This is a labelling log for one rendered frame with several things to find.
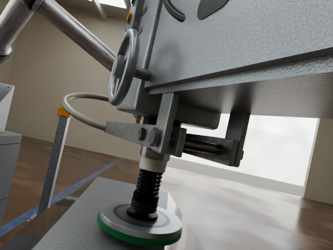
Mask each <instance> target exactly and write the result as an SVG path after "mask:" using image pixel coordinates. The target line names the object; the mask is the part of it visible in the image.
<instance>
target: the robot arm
mask: <svg viewBox="0 0 333 250"><path fill-rule="evenodd" d="M34 12H38V13H39V14H41V15H42V16H43V17H44V18H45V19H47V20H48V21H49V22H50V23H52V24H53V25H54V26H55V27H56V28H58V29H59V30H60V31H61V32H63V33H64V34H65V35H66V36H67V37H69V38H70V39H71V40H72V41H74V42H75V43H76V44H77V45H78V46H80V47H81V48H82V49H83V50H85V51H86V52H87V53H88V54H89V55H91V56H92V57H93V58H94V59H96V60H97V61H98V62H99V63H100V64H102V65H103V66H104V67H105V68H106V69H108V70H109V71H110V72H111V71H112V66H113V63H114V59H115V56H116V53H115V52H113V51H112V50H111V49H110V48H109V47H108V46H106V45H105V44H104V43H103V42H102V41H101V40H100V39H98V38H97V37H96V36H95V35H94V34H93V33H91V32H90V31H89V30H88V29H87V28H86V27H84V26H83V25H82V24H81V23H80V22H79V21H78V20H76V19H75V18H74V17H73V16H72V15H71V14H69V13H68V12H67V11H66V10H65V9H64V8H62V7H61V6H60V5H59V4H58V3H57V2H55V1H54V0H10V1H9V2H8V4H7V6H6V7H5V9H4V10H3V12H2V14H1V15H0V64H2V63H3V62H4V61H5V60H7V59H8V58H9V57H10V56H11V54H12V47H11V44H12V43H13V41H14V40H15V39H16V37H17V36H18V34H19V33H20V32H21V30H22V29H23V27H24V26H25V25H26V23H27V22H28V21H29V19H30V18H31V16H32V15H33V14H34ZM133 116H134V117H135V118H136V123H137V124H139V123H140V120H141V118H142V117H144V116H139V115H135V114H133Z"/></svg>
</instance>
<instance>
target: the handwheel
mask: <svg viewBox="0 0 333 250"><path fill-rule="evenodd" d="M128 47H129V48H128ZM127 49H128V50H127ZM139 49H140V38H139V33H138V32H137V30H135V29H129V30H127V32H126V33H125V34H124V36H123V38H122V40H121V42H120V44H119V47H118V50H117V53H116V56H115V59H114V63H113V66H112V71H111V77H110V83H109V93H108V95H109V102H110V103H111V105H113V106H118V105H119V104H121V103H122V101H123V100H124V98H125V97H126V95H127V93H128V90H129V88H130V85H131V83H132V80H133V78H134V77H135V78H138V79H141V80H145V81H149V79H150V77H151V71H150V70H147V69H144V68H141V67H137V61H138V56H139Z"/></svg>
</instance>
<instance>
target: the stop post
mask: <svg viewBox="0 0 333 250"><path fill-rule="evenodd" d="M57 115H59V120H58V124H57V128H56V133H55V138H54V143H53V147H52V151H51V156H50V160H49V165H48V169H47V173H46V178H45V182H44V186H43V191H42V195H41V200H40V204H39V208H38V213H35V214H34V215H32V216H31V217H30V218H29V219H28V220H26V222H30V221H31V220H32V219H33V218H35V217H36V216H37V215H39V214H40V213H42V212H43V211H45V210H46V209H48V208H50V205H51V201H52V196H53V192H54V188H55V184H56V178H57V174H58V169H59V165H60V161H61V156H62V152H63V148H64V143H65V139H66V134H67V130H68V126H69V121H70V118H73V117H72V116H71V115H70V114H68V113H67V112H66V111H65V110H64V108H63V107H59V108H58V112H57Z"/></svg>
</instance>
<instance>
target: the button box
mask: <svg viewBox="0 0 333 250"><path fill-rule="evenodd" d="M143 4H144V0H136V1H135V3H134V6H131V7H130V11H129V12H131V11H132V12H133V14H132V18H131V21H130V23H129V25H128V24H127V25H126V29H125V32H126V30H129V29H135V30H138V26H139V21H140V16H141V12H142V8H143Z"/></svg>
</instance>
